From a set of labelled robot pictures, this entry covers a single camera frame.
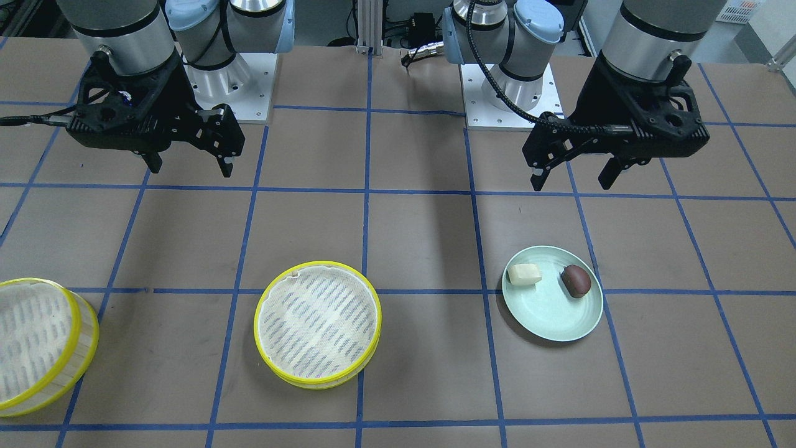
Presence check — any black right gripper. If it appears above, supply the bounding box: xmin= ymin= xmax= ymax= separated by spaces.
xmin=66 ymin=51 xmax=245 ymax=178

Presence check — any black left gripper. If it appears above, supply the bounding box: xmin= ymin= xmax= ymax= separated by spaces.
xmin=522 ymin=54 xmax=710 ymax=191

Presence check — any dark red bun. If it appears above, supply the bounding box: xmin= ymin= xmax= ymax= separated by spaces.
xmin=560 ymin=264 xmax=593 ymax=299

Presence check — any white steamed bun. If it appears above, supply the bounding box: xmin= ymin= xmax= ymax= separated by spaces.
xmin=506 ymin=263 xmax=543 ymax=287

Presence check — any yellow bamboo steamer tray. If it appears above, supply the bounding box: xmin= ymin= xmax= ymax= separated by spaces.
xmin=1 ymin=278 xmax=100 ymax=419

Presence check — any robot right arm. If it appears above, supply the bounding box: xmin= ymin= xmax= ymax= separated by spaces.
xmin=51 ymin=1 xmax=295 ymax=177

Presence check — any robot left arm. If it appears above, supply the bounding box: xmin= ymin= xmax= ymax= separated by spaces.
xmin=442 ymin=1 xmax=723 ymax=191

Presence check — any yellow bamboo steamer base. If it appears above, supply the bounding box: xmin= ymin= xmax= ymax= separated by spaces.
xmin=253 ymin=261 xmax=382 ymax=390

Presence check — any light green plate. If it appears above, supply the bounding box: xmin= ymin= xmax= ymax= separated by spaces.
xmin=501 ymin=246 xmax=604 ymax=342

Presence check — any black electronics box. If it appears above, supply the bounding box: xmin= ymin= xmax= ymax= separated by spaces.
xmin=397 ymin=12 xmax=440 ymax=48

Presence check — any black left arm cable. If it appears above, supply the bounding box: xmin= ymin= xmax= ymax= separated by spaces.
xmin=466 ymin=0 xmax=613 ymax=135

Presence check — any aluminium frame post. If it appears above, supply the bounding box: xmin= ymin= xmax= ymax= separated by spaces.
xmin=354 ymin=0 xmax=386 ymax=58

